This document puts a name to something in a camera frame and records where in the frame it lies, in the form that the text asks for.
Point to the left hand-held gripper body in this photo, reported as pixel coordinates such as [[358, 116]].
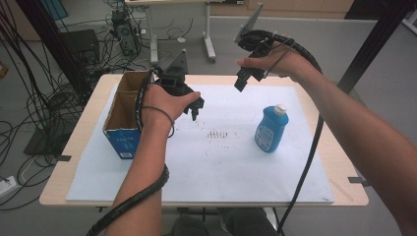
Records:
[[173, 83]]

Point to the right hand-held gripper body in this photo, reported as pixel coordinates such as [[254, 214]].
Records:
[[259, 42]]

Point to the blue bottle with white cap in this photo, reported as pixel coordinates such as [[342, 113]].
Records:
[[271, 129]]

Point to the blue cardboard box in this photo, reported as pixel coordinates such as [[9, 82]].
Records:
[[123, 111]]

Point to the person's left hand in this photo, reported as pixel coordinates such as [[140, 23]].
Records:
[[164, 101]]

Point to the person's right hand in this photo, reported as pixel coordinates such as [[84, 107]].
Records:
[[290, 64]]

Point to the wooden cabinets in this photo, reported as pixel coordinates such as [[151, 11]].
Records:
[[288, 8]]

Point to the white table mat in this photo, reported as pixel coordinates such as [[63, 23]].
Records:
[[223, 164]]

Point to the black computer tower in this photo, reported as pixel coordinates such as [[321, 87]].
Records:
[[125, 31]]

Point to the black crate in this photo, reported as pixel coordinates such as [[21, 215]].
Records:
[[80, 46]]

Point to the person's legs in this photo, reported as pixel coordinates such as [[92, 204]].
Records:
[[223, 223]]

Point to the black slanted metal beam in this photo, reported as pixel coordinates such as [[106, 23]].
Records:
[[373, 46]]

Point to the black metal stand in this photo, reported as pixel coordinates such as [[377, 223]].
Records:
[[55, 42]]

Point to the grey tape piece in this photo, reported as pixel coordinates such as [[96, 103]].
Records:
[[63, 158], [359, 181]]

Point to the white power strip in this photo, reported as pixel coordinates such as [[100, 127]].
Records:
[[6, 186]]

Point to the white desk frame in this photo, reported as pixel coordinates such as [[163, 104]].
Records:
[[206, 32]]

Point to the black stand base plate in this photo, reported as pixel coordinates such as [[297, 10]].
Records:
[[42, 141]]

